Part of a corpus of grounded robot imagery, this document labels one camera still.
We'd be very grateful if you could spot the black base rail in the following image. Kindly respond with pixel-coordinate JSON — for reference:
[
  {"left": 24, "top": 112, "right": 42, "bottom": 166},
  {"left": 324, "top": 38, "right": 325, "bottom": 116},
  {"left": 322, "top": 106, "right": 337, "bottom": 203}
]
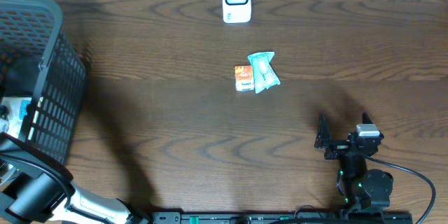
[{"left": 151, "top": 209, "right": 413, "bottom": 224}]

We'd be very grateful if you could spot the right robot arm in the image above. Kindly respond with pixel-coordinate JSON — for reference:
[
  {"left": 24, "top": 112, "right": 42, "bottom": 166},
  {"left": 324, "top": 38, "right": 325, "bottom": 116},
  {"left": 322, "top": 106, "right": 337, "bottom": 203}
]
[{"left": 314, "top": 113, "right": 393, "bottom": 219}]

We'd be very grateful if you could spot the grey plastic mesh basket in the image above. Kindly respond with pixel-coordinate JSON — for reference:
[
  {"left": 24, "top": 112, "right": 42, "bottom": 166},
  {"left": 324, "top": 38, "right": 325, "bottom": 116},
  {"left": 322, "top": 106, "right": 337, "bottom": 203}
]
[{"left": 1, "top": 0, "right": 88, "bottom": 163}]

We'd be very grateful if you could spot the orange tissue pack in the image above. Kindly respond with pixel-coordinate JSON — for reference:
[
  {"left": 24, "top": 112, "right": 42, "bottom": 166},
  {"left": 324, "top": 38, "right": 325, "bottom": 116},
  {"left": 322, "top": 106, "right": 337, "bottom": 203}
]
[{"left": 234, "top": 65, "right": 255, "bottom": 92}]

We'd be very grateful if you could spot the right black cable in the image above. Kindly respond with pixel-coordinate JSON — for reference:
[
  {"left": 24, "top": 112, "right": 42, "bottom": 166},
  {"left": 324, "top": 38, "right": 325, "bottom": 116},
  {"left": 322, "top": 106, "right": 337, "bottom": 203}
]
[{"left": 360, "top": 152, "right": 437, "bottom": 224}]

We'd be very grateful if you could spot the white teal package in basket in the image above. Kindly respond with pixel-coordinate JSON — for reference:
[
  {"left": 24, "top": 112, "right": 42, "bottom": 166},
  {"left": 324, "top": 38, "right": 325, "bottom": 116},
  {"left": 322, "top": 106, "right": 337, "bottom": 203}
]
[{"left": 1, "top": 97, "right": 32, "bottom": 138}]

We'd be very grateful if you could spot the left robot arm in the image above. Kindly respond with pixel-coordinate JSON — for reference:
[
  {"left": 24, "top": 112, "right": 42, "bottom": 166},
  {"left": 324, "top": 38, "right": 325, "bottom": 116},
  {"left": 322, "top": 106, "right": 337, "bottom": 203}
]
[{"left": 1, "top": 133, "right": 153, "bottom": 224}]

